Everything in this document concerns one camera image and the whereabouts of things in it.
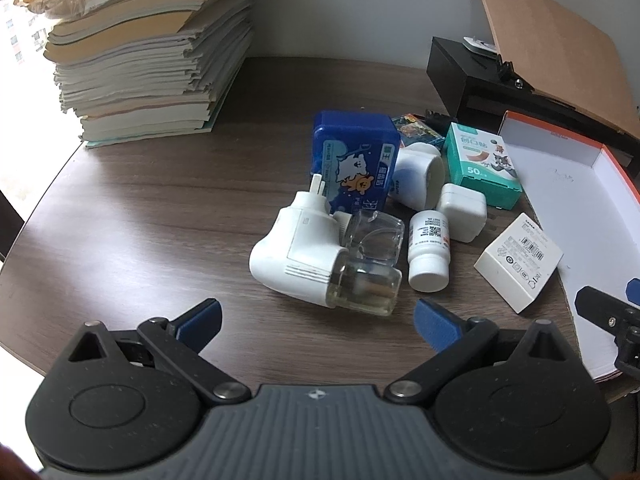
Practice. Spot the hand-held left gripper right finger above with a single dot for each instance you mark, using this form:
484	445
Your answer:
435	325

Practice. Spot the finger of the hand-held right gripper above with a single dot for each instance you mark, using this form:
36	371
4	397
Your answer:
600	307
634	291

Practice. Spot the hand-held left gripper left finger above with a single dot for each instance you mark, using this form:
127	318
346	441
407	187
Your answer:
200	322

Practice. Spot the white pill bottle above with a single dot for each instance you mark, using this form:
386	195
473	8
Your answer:
427	270

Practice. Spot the clear bottle with amber liquid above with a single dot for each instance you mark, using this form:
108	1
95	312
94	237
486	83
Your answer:
365	285

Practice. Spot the small white cardboard box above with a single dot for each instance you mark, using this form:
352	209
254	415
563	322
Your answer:
515	265

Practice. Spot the clear refill bottle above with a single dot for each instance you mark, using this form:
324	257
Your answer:
375	235

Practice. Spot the white charger cube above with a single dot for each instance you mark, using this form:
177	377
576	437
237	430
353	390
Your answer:
462	212

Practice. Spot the white orange-rimmed box lid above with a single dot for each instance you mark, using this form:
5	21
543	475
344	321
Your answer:
565	195

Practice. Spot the white plug-in mosquito heater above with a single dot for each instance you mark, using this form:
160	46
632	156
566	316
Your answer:
295	245

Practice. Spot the teal bandage box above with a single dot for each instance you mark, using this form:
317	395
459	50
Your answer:
480	170

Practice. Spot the blue cartoon print tin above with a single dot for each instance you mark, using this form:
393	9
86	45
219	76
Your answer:
350	160

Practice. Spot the colourful playing card box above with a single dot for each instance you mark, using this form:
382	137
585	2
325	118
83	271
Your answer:
417	130

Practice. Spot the black monitor riser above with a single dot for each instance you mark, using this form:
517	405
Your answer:
450	75

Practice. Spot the tall stack of books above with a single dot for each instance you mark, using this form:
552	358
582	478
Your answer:
140	60

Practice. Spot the brown cardboard sheet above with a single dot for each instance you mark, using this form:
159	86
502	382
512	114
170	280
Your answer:
550	35

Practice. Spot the small white device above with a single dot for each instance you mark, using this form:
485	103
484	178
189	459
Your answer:
480	47

